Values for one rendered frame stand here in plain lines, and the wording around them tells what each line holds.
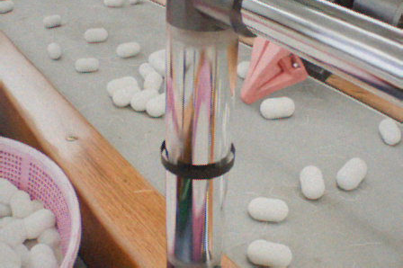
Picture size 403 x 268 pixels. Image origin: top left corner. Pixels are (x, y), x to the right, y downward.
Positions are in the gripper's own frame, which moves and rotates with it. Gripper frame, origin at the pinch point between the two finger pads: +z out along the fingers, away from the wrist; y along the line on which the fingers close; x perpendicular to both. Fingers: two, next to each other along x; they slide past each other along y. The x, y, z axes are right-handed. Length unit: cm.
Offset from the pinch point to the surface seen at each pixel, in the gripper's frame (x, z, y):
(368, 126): 6.8, -5.7, 10.5
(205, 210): -25.4, 11.5, 24.7
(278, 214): -6.4, 8.8, 16.1
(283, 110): 1.0, -0.8, 4.3
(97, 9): 2.5, -0.9, -42.8
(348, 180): -1.8, 2.5, 16.7
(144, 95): -6.4, 7.5, -5.4
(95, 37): -3.1, 4.5, -26.9
